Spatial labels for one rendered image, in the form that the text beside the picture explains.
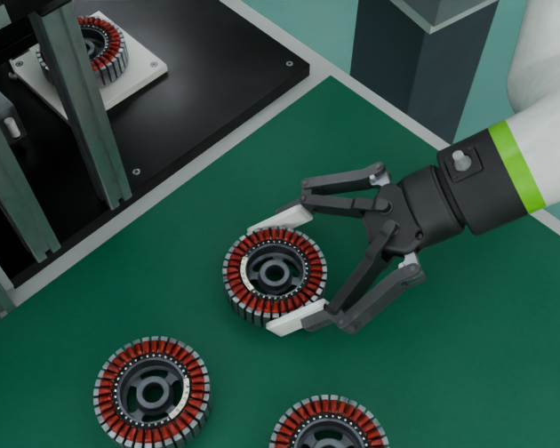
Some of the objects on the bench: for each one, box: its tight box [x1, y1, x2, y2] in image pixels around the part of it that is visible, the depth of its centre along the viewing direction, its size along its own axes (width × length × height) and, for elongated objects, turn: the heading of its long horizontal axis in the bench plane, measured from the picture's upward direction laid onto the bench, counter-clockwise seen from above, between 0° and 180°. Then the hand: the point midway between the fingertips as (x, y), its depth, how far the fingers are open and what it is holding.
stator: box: [222, 226, 327, 328], centre depth 75 cm, size 11×11×4 cm
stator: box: [36, 16, 129, 89], centre depth 89 cm, size 11×11×4 cm
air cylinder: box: [0, 76, 27, 146], centre depth 84 cm, size 5×8×6 cm
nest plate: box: [12, 12, 168, 127], centre depth 91 cm, size 15×15×1 cm
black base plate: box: [0, 0, 310, 289], centre depth 97 cm, size 47×64×2 cm
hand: (276, 275), depth 75 cm, fingers closed on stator, 11 cm apart
